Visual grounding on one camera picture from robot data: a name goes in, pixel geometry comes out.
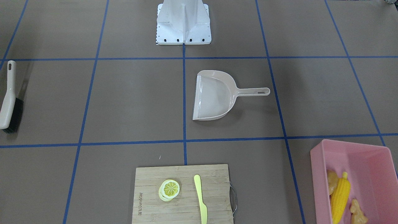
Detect beige plastic dustpan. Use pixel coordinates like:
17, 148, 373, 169
192, 70, 271, 121

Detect brown toy potato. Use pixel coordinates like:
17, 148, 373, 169
326, 169, 339, 196

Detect yellow toy corn cob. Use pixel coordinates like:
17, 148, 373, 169
330, 171, 351, 224

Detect beige hand brush black bristles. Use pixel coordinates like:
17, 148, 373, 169
0, 60, 24, 134

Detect tan toy ginger root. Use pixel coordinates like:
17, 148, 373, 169
349, 198, 368, 224

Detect pink plastic bin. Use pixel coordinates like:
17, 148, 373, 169
310, 139, 398, 224

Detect yellow lemon slice toy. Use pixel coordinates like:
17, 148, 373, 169
158, 180, 180, 202

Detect bamboo cutting board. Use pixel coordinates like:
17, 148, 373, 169
132, 164, 234, 224

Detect yellow plastic knife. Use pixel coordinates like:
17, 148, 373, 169
194, 174, 208, 224

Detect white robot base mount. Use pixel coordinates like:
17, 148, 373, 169
155, 0, 212, 45

